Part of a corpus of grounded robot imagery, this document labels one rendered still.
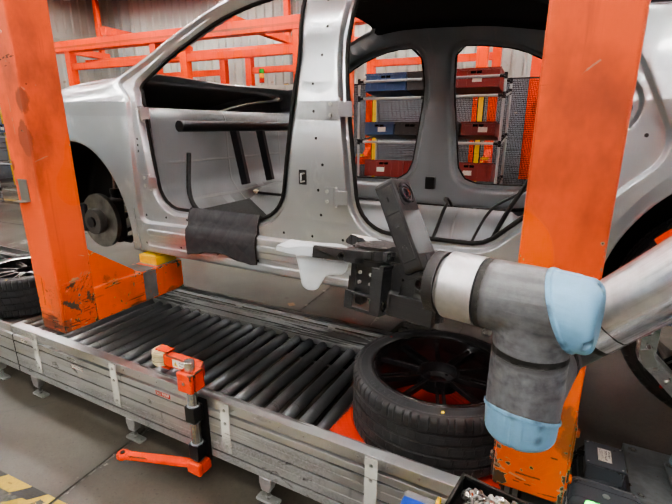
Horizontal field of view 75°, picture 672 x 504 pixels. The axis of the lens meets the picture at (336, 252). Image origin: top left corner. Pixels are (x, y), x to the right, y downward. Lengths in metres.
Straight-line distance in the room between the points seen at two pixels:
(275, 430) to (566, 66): 1.38
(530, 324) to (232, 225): 1.75
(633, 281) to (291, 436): 1.31
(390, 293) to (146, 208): 2.06
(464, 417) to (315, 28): 1.48
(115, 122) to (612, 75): 2.15
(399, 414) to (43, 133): 1.71
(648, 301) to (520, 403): 0.17
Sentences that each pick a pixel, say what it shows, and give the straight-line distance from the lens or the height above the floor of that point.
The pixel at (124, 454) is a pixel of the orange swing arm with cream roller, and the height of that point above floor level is 0.08.
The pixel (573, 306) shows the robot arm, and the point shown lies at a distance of 0.44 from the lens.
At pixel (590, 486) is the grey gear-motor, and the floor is 0.41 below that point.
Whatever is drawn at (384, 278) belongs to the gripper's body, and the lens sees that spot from 0.51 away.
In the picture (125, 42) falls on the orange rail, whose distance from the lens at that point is 10.89.
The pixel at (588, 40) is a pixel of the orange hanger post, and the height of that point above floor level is 1.54.
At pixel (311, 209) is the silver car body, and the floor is 1.06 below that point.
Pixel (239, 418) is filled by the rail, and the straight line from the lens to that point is 1.79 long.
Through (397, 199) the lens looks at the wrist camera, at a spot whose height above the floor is 1.31.
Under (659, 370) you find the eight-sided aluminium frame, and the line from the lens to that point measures 1.59.
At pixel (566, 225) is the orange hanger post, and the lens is 1.00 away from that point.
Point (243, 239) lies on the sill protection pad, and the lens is 2.02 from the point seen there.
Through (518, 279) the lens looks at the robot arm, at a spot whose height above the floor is 1.25.
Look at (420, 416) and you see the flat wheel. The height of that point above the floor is 0.50.
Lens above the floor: 1.39
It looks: 16 degrees down
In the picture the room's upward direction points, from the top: straight up
